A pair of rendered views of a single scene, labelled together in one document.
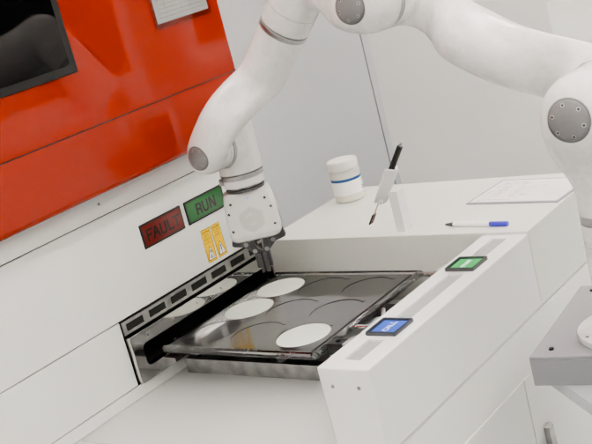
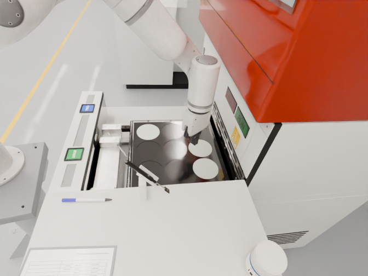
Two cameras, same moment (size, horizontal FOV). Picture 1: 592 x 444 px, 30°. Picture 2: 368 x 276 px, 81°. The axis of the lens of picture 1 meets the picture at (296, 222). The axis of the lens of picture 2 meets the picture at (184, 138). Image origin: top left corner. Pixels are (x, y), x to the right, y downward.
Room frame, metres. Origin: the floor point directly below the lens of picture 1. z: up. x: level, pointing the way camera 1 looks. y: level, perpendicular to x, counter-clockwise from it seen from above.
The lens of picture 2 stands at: (2.39, -0.41, 1.56)
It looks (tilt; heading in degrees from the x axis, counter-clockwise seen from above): 45 degrees down; 127
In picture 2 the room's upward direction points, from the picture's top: 7 degrees clockwise
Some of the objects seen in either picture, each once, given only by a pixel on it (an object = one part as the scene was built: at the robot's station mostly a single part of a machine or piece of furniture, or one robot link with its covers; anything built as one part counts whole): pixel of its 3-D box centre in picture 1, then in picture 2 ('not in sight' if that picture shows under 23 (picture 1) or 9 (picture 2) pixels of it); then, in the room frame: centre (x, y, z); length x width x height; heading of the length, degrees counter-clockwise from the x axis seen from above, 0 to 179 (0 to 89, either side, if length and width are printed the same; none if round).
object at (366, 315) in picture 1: (370, 312); (130, 151); (1.89, -0.09, 0.90); 0.38 x 0.01 x 0.01; 140
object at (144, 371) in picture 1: (208, 313); (222, 145); (2.13, 0.22, 0.89); 0.44 x 0.02 x 0.10; 140
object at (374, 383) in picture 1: (440, 333); (85, 142); (1.72, -0.19, 0.89); 0.55 x 0.09 x 0.14; 140
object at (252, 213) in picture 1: (251, 208); (197, 117); (2.07, 0.08, 1.10); 0.10 x 0.07 x 0.11; 84
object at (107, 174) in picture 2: not in sight; (109, 160); (1.85, -0.17, 0.87); 0.36 x 0.08 x 0.03; 140
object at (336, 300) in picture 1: (291, 310); (174, 149); (2.01, 0.05, 0.90); 0.34 x 0.34 x 0.01; 50
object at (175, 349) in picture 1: (235, 351); (170, 121); (1.87, 0.16, 0.90); 0.37 x 0.01 x 0.01; 50
